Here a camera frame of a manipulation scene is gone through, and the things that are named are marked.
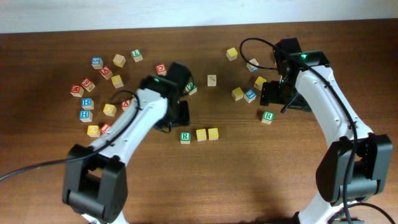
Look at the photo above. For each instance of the yellow S block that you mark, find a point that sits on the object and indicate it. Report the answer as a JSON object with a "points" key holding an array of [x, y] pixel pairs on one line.
{"points": [[201, 134]]}

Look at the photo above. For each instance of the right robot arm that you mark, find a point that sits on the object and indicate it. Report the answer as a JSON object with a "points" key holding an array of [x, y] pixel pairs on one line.
{"points": [[356, 163]]}

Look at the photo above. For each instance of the red A block back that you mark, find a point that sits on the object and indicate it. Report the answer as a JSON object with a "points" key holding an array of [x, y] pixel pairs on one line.
{"points": [[106, 72]]}

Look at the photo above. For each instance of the red a block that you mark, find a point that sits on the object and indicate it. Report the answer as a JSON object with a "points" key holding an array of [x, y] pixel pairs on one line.
{"points": [[126, 104], [106, 72]]}

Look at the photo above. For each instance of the plain top block red-side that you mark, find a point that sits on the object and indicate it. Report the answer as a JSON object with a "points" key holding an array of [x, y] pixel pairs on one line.
{"points": [[211, 80]]}

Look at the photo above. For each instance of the red 9 block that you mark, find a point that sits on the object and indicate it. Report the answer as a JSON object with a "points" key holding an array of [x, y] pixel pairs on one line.
{"points": [[88, 85]]}

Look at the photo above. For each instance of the plain top yellow-side block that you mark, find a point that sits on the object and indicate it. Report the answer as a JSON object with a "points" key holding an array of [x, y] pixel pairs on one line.
{"points": [[119, 60]]}

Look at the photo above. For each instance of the blue H block upper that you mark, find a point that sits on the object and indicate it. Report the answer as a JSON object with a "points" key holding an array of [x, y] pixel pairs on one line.
{"points": [[87, 104]]}

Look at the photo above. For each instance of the red Q block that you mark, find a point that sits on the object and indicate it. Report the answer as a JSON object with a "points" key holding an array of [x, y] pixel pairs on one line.
{"points": [[161, 69]]}

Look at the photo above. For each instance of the green L block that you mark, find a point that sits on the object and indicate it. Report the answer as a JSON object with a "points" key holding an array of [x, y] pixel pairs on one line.
{"points": [[136, 55]]}

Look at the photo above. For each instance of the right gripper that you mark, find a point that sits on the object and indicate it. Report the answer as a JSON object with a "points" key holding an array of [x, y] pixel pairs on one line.
{"points": [[269, 94]]}

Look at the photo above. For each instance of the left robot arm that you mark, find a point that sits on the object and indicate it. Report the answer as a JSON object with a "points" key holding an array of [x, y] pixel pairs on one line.
{"points": [[95, 183]]}

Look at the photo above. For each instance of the red I block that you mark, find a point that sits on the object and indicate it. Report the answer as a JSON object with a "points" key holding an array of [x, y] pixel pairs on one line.
{"points": [[105, 128]]}

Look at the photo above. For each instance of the yellow o block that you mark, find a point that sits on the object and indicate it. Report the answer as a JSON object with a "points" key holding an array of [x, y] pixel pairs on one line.
{"points": [[109, 110], [93, 131]]}

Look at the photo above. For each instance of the blue I block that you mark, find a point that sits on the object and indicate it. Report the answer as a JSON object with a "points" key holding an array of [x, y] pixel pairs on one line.
{"points": [[250, 95]]}

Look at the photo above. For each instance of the yellow O block middle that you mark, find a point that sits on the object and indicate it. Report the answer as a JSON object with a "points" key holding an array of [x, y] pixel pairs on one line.
{"points": [[109, 110]]}

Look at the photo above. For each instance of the blue h block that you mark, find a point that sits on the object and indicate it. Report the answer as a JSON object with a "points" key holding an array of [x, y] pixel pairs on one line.
{"points": [[87, 104], [86, 116]]}

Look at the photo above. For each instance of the yellow O block front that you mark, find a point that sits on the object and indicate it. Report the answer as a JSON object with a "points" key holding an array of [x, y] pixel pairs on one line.
{"points": [[93, 131]]}

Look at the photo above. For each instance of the yellow block back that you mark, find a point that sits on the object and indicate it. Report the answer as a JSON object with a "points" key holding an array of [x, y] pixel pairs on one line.
{"points": [[232, 54]]}

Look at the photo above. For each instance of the green Z block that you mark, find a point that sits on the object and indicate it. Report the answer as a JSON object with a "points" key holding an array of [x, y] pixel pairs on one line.
{"points": [[191, 88]]}

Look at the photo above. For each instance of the blue D side block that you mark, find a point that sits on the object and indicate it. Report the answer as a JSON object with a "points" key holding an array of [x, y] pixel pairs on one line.
{"points": [[252, 65]]}

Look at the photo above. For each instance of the green r block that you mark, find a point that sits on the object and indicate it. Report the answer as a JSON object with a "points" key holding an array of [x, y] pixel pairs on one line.
{"points": [[185, 137], [267, 117]]}

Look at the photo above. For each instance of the red A block front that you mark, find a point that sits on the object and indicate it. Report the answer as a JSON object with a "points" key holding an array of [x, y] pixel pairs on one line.
{"points": [[126, 104]]}

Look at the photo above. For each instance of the red M block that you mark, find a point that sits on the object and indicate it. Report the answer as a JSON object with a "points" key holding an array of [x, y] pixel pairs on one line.
{"points": [[77, 91]]}

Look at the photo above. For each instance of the blue H block lower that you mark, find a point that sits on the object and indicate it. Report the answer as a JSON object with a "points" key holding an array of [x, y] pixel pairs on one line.
{"points": [[86, 116]]}

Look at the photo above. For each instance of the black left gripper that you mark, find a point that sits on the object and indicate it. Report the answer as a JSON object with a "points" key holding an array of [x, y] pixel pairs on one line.
{"points": [[185, 119]]}

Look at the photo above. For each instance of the blue 5 block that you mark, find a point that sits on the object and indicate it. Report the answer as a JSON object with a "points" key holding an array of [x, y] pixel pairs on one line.
{"points": [[97, 63]]}

